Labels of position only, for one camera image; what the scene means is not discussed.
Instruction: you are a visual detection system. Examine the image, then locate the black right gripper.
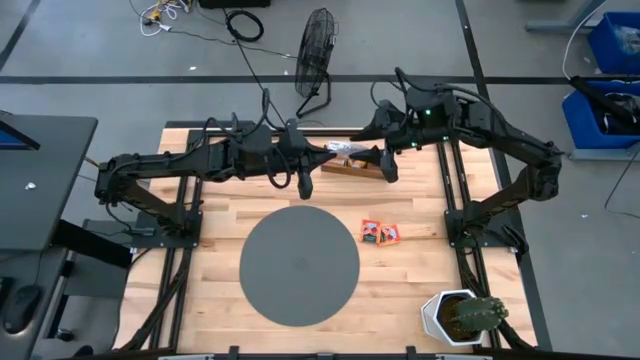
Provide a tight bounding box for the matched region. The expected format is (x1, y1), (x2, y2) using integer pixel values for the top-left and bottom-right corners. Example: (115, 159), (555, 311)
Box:
(347, 98), (405, 184)

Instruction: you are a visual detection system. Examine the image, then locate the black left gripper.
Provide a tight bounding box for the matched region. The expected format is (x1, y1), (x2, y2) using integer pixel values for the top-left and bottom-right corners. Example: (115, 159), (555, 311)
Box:
(272, 119), (338, 201)

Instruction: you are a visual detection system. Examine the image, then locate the brown wooden tea organizer box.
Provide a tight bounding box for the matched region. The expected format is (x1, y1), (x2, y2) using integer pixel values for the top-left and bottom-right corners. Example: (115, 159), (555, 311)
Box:
(320, 141), (397, 182)

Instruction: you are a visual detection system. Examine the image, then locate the black floor fan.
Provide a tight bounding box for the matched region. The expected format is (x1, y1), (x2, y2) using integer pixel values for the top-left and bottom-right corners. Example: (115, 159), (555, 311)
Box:
(293, 6), (340, 120)

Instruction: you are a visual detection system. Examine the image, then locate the round grey woven placemat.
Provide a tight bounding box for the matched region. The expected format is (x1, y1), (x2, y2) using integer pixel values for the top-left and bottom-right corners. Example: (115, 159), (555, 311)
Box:
(238, 205), (361, 328)

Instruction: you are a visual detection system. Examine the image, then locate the black floor box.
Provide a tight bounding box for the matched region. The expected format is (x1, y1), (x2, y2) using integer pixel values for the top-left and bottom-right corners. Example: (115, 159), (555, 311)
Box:
(197, 0), (272, 10)

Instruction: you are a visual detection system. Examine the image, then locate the green cactus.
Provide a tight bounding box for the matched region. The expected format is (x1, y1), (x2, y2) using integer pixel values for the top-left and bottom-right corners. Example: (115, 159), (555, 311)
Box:
(452, 295), (510, 334)

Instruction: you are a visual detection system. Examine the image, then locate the blue plastic bin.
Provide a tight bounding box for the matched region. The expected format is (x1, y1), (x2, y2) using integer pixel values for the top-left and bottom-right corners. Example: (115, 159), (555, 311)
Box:
(588, 10), (640, 76)
(561, 79), (640, 151)

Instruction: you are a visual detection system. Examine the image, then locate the grey metal desk foot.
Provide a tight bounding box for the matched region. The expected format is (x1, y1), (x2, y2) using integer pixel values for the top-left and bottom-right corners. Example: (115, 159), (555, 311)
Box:
(524, 0), (609, 35)

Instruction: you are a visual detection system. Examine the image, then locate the black folded equipment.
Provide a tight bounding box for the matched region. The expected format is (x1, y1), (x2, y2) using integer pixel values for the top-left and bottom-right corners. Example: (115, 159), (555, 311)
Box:
(569, 74), (640, 136)

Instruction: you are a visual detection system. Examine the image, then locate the black office desk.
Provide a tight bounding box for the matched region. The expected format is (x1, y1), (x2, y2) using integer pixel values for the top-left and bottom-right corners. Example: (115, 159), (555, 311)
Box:
(0, 110), (99, 360)

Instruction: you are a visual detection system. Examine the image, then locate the black desk monitor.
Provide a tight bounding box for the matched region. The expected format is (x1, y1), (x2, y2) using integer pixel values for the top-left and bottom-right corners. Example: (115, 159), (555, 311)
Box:
(0, 121), (41, 153)

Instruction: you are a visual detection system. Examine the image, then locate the black computer mouse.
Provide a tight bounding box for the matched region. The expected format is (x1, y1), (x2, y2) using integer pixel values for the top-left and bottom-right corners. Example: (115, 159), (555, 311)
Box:
(1, 284), (44, 335)

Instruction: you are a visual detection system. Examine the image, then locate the long black floor cable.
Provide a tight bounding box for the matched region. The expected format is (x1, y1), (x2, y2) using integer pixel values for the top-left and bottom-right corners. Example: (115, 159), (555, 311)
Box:
(233, 38), (290, 128)

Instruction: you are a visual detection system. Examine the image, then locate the coiled black cable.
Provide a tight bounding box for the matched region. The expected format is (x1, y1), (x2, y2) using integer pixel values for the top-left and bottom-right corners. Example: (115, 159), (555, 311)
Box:
(223, 9), (265, 44)

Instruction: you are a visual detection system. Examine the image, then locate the white floor cable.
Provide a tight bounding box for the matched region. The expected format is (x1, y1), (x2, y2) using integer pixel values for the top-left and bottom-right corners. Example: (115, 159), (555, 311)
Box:
(561, 7), (604, 80)

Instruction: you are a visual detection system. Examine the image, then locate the white yellow cable bundle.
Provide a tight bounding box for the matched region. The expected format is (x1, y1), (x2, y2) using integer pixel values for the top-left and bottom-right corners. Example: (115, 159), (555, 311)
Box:
(138, 0), (194, 38)

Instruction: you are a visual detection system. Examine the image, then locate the black metal table frame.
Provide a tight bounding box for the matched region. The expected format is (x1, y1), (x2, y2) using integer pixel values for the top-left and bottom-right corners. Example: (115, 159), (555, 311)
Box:
(113, 119), (539, 360)

